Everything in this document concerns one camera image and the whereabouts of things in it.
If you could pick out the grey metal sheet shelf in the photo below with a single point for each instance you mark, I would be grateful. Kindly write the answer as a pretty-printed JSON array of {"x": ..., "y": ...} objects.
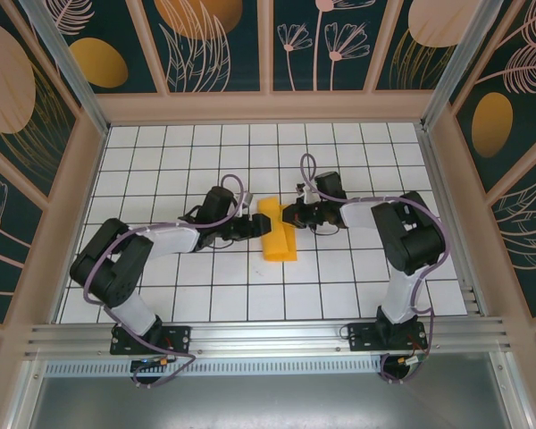
[{"x": 268, "y": 402}]

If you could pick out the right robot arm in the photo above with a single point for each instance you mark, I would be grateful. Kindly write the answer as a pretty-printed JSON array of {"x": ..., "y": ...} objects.
[{"x": 411, "y": 241}]

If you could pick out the aluminium side rail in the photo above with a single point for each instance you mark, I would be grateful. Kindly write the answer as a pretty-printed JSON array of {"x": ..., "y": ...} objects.
[{"x": 471, "y": 295}]

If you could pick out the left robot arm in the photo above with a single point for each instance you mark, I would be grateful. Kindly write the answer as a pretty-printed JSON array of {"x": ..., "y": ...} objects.
[{"x": 111, "y": 268}]

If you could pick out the aluminium corner post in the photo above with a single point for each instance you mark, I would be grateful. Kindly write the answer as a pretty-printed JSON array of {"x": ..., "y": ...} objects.
[
  {"x": 71, "y": 76},
  {"x": 460, "y": 67}
]

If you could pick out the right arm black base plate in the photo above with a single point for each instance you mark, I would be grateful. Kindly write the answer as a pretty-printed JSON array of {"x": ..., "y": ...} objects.
[{"x": 362, "y": 339}]

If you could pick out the long aluminium base rail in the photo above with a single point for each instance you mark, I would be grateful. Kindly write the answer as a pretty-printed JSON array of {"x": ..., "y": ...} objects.
[{"x": 268, "y": 335}]

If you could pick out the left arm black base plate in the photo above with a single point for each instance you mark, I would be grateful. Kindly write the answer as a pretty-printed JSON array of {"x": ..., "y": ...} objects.
[{"x": 181, "y": 339}]

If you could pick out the yellow paper sheet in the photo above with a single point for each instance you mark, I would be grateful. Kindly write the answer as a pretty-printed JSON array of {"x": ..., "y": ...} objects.
[{"x": 274, "y": 248}]

